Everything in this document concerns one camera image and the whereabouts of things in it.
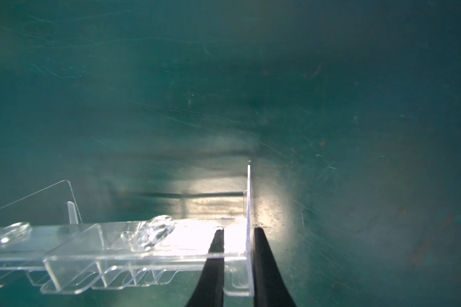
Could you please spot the clear acrylic card organizer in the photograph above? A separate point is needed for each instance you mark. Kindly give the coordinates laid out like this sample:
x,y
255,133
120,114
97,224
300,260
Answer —
x,y
45,239

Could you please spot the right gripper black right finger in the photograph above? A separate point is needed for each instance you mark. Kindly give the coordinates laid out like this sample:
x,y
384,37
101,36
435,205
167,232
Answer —
x,y
269,286

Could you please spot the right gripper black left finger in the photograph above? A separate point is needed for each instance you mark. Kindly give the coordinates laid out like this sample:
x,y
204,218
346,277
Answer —
x,y
209,290

